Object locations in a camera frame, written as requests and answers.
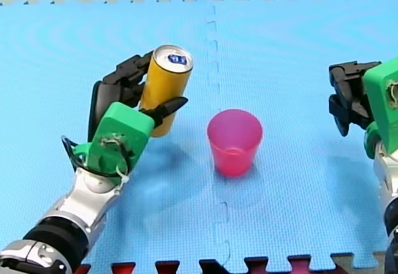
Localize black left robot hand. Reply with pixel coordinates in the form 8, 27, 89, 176
87, 49, 189, 143

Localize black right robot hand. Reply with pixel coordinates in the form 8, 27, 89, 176
328, 61, 382, 137

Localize yellow drink can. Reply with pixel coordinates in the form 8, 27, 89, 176
138, 44, 194, 137

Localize pink plastic cup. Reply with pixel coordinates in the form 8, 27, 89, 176
207, 109, 264, 177

